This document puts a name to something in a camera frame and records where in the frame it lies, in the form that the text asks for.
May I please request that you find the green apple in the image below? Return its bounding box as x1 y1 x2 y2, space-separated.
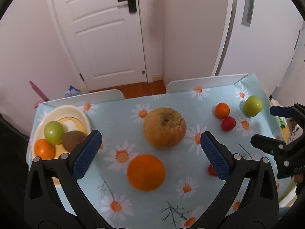
44 121 65 145
244 96 263 117

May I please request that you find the red tomato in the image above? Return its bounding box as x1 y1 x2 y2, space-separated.
208 164 218 177
221 116 236 132

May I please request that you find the medium orange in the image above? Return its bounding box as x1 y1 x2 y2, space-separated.
34 139 56 160

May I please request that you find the small tangerine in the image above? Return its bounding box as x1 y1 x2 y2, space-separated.
214 102 230 119

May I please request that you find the large orange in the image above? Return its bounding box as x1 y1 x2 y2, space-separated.
127 155 166 192

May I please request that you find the person's right hand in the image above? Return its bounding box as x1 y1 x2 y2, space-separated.
294 173 304 196

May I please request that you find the green snack packet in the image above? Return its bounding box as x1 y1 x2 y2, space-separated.
278 117 287 129

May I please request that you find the brown kiwi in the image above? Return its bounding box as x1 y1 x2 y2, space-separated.
62 130 86 152

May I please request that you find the green apple in bowl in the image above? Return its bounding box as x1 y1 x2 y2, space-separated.
44 121 65 145

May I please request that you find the cream oval fruit bowl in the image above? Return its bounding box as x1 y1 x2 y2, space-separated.
27 105 91 163

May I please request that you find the white chair back right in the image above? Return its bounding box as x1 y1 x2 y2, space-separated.
166 74 248 94

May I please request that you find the white chair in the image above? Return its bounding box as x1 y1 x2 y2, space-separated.
166 74 248 94
43 90 125 108

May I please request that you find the daisy print blue tablecloth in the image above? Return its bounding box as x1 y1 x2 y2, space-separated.
26 73 293 229

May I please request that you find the blue white plastic bag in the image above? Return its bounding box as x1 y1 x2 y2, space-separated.
65 85 83 98

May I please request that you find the white chair back left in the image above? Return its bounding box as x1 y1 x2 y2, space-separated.
43 90 125 108

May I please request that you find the white panel door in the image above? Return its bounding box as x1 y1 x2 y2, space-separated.
47 0 153 91

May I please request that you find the pink broom handle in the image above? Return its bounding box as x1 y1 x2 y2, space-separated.
29 81 50 109

